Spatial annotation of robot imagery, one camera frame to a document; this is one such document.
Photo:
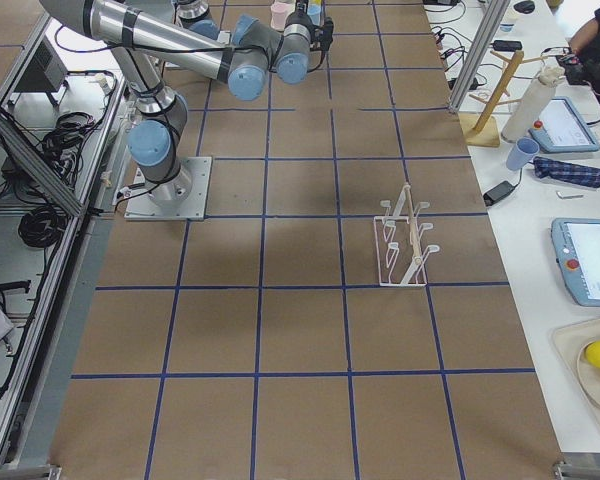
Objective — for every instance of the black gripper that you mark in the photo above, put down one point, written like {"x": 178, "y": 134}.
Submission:
{"x": 299, "y": 15}

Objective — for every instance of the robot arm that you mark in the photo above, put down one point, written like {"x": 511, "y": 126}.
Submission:
{"x": 195, "y": 15}
{"x": 137, "y": 38}

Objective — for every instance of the pink cup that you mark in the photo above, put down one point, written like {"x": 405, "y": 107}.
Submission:
{"x": 279, "y": 13}

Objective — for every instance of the blue cup on desk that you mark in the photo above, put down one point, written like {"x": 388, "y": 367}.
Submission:
{"x": 523, "y": 151}

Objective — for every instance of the white cup rack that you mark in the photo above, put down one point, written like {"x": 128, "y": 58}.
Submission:
{"x": 401, "y": 255}

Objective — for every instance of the wooden mug tree stand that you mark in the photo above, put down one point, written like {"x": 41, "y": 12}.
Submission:
{"x": 482, "y": 130}

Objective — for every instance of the beige water bottle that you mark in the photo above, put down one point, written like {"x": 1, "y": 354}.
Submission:
{"x": 536, "y": 97}

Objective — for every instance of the black power adapter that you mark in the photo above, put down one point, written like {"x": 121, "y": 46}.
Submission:
{"x": 498, "y": 193}

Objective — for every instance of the blue teach pendant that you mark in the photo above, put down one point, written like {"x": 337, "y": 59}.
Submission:
{"x": 576, "y": 242}
{"x": 561, "y": 129}

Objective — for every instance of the blue plaid cloth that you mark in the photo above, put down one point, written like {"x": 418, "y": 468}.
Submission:
{"x": 567, "y": 172}

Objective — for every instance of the beige tray on desk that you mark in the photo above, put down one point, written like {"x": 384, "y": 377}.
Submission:
{"x": 570, "y": 342}

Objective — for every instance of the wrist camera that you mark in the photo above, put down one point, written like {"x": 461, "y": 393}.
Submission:
{"x": 323, "y": 36}

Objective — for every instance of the aluminium frame post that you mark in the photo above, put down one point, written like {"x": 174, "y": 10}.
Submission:
{"x": 484, "y": 34}

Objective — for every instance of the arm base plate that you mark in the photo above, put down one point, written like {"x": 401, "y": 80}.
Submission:
{"x": 183, "y": 198}

